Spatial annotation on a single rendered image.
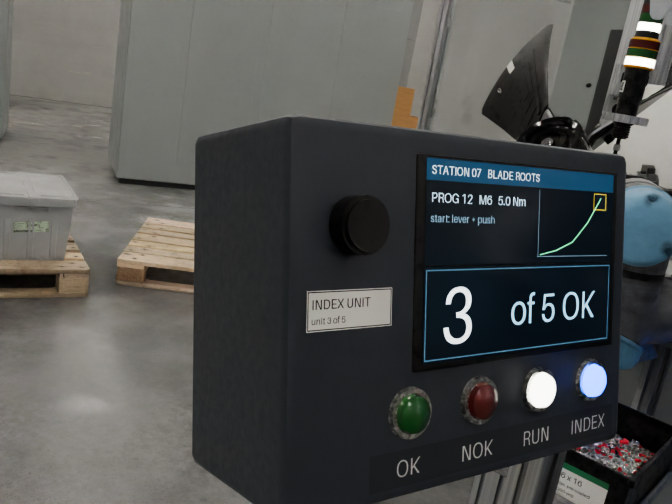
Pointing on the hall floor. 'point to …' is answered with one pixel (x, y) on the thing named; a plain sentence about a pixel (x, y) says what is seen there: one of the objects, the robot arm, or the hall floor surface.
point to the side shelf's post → (652, 381)
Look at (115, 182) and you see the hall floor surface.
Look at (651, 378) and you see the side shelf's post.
